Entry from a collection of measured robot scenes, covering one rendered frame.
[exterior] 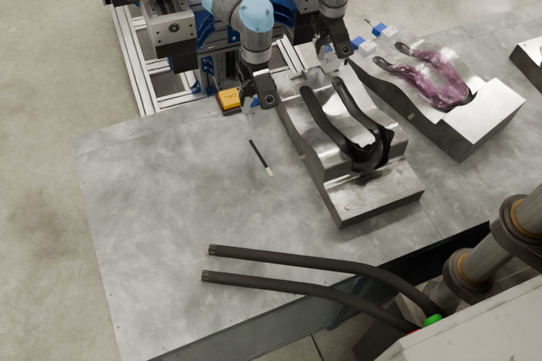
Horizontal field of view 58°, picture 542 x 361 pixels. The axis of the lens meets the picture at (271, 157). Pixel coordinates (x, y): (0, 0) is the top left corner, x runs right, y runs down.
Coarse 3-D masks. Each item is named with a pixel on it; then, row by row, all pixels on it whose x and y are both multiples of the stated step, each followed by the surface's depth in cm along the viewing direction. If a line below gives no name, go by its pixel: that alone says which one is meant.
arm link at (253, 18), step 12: (252, 0) 108; (264, 0) 108; (240, 12) 108; (252, 12) 106; (264, 12) 107; (240, 24) 110; (252, 24) 108; (264, 24) 108; (240, 36) 114; (252, 36) 111; (264, 36) 111; (252, 48) 114; (264, 48) 114
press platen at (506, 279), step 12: (456, 252) 107; (468, 252) 106; (444, 264) 108; (456, 264) 105; (516, 264) 106; (444, 276) 107; (456, 276) 103; (492, 276) 104; (504, 276) 104; (516, 276) 104; (528, 276) 104; (456, 288) 104; (468, 288) 102; (480, 288) 102; (492, 288) 103; (504, 288) 102; (468, 300) 104; (480, 300) 101
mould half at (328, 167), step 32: (288, 96) 147; (320, 96) 148; (352, 96) 149; (288, 128) 149; (352, 128) 139; (320, 160) 131; (320, 192) 139; (352, 192) 134; (384, 192) 134; (416, 192) 135; (352, 224) 135
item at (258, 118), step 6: (252, 102) 138; (258, 102) 139; (252, 108) 136; (258, 108) 136; (252, 114) 134; (258, 114) 135; (264, 114) 135; (252, 120) 135; (258, 120) 136; (264, 120) 137; (252, 126) 137; (258, 126) 138; (264, 126) 139
